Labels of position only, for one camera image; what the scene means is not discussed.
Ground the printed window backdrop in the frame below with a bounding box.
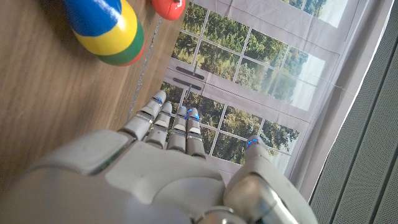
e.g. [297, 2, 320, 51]
[160, 0, 396, 202]

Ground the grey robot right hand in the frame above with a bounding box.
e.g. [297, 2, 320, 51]
[0, 90, 320, 224]

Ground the red toy tomato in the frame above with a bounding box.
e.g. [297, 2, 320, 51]
[151, 0, 187, 21]

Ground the colourful wooden maraca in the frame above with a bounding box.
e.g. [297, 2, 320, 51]
[62, 0, 146, 67]

